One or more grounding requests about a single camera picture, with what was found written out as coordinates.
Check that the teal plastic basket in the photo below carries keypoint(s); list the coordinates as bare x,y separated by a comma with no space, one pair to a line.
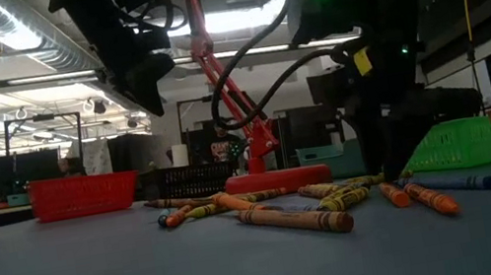
329,161

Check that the green mesh basket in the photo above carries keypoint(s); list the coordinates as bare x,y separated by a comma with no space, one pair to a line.
466,143

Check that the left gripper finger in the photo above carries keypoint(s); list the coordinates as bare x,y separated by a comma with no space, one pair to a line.
149,83

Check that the red desk lamp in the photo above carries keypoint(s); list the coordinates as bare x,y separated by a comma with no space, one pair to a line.
277,179

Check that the white paper roll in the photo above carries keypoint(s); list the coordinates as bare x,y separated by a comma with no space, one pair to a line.
180,156

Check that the whiteboard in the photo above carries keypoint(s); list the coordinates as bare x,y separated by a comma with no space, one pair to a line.
465,73

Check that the orange crayon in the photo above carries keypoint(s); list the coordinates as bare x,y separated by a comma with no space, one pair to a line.
433,200
395,196
179,216
239,202

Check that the person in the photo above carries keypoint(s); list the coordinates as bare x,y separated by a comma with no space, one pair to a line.
225,150

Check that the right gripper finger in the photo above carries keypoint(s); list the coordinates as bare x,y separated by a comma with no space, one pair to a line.
400,151
371,146

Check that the small teal box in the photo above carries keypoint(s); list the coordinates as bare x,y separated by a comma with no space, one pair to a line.
18,199

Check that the red mesh basket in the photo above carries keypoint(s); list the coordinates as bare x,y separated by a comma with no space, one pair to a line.
85,194

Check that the black mesh basket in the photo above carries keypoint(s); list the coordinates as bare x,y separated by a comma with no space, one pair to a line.
183,183

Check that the brown crayon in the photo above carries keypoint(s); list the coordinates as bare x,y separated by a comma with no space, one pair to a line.
181,201
319,191
294,221

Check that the blue crayon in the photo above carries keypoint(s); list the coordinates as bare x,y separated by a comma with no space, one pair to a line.
164,219
453,183
302,208

